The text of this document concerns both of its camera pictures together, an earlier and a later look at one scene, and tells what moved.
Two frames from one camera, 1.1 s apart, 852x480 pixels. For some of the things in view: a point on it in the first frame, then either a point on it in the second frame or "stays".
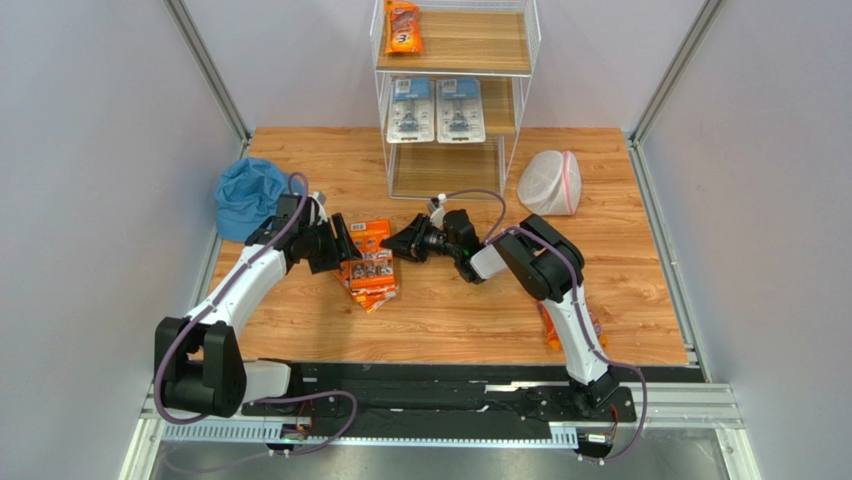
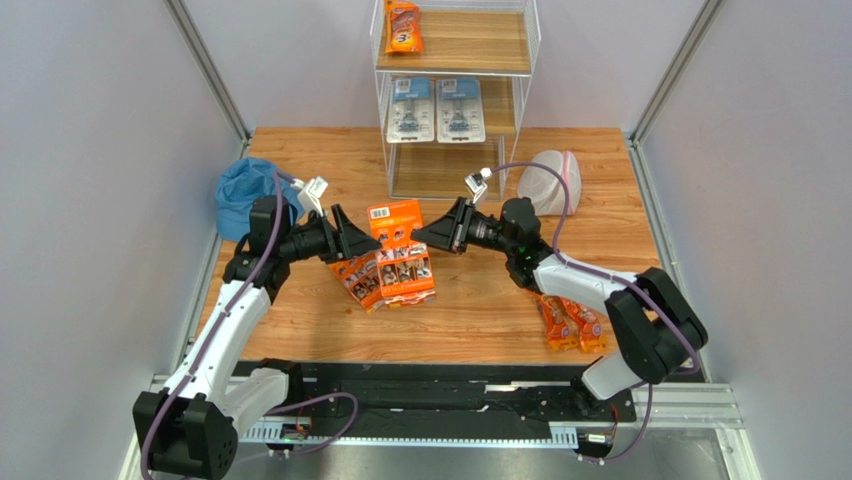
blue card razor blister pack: x=412 y=111 stays
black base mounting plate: x=452 y=394 stays
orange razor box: x=366 y=298 stays
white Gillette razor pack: x=459 y=111 stays
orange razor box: x=375 y=267 to x=404 y=262
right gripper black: x=421 y=237 to x=458 y=226
